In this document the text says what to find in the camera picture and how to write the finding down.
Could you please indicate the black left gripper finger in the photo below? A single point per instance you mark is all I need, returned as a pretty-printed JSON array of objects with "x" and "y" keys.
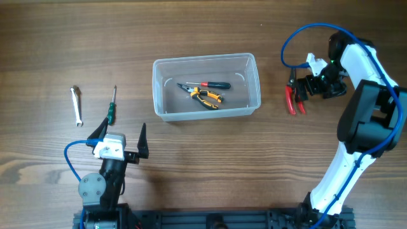
[
  {"x": 98, "y": 133},
  {"x": 142, "y": 144}
]

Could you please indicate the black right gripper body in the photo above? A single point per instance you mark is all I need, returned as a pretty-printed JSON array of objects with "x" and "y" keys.
[{"x": 328, "y": 83}]

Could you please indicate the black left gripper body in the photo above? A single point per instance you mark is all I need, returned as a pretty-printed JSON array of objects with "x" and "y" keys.
[{"x": 131, "y": 157}]

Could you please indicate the red handled cutters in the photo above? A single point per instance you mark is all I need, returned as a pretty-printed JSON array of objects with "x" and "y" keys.
[{"x": 293, "y": 94}]

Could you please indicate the black red screwdriver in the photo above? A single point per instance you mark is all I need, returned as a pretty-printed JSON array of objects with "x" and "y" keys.
[{"x": 211, "y": 84}]

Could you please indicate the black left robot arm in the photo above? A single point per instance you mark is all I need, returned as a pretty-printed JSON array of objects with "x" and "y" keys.
[{"x": 100, "y": 191}]

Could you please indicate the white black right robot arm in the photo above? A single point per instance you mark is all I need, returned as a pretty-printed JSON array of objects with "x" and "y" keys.
[{"x": 370, "y": 125}]

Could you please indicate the clear plastic container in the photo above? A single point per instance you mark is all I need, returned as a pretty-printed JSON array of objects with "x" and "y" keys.
[{"x": 172, "y": 103}]

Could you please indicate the small silver wrench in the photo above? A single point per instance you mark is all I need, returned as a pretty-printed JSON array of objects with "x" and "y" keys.
[{"x": 75, "y": 101}]

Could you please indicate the green handled screwdriver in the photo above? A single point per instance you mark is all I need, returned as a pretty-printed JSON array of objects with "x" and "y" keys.
[{"x": 112, "y": 108}]

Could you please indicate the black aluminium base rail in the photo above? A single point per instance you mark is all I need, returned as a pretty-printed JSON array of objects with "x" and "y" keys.
[{"x": 208, "y": 219}]

